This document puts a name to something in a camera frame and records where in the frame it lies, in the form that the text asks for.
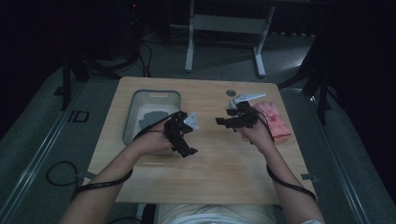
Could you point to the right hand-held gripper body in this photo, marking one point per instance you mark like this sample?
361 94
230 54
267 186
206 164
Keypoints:
247 116

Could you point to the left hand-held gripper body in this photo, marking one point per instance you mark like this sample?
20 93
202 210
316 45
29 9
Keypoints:
174 130

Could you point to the grey plastic bin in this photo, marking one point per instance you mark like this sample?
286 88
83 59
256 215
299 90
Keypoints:
137 102

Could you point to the person's right hand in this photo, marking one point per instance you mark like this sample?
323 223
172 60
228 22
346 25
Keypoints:
260 137

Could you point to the person's left hand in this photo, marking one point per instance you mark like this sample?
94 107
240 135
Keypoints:
152 141

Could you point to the person's white shirt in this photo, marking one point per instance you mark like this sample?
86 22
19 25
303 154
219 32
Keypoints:
214 216

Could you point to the black tripod stand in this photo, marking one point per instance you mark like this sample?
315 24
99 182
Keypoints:
66 87
322 99

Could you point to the grey tape strip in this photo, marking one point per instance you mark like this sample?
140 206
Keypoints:
309 177
85 175

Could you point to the white desk frame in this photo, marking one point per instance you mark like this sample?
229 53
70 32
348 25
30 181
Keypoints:
227 24

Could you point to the metal floor rail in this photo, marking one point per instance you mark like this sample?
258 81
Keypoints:
37 158
342 174

